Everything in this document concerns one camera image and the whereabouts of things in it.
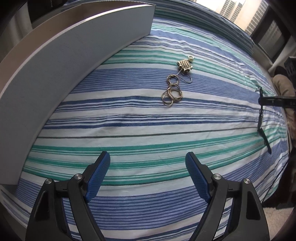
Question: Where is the beige folded blanket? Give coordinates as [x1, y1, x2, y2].
[273, 74, 296, 126]

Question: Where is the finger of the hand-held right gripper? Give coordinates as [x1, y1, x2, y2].
[258, 95, 296, 107]

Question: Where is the white storage box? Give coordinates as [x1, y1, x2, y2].
[0, 0, 156, 186]

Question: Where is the black wristwatch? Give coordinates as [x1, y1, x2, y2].
[255, 86, 272, 154]

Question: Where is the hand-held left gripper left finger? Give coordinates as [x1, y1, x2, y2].
[26, 151, 111, 241]

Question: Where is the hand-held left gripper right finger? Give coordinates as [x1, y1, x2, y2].
[185, 152, 270, 241]

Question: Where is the window air conditioner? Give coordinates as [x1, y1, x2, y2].
[251, 20, 292, 58]

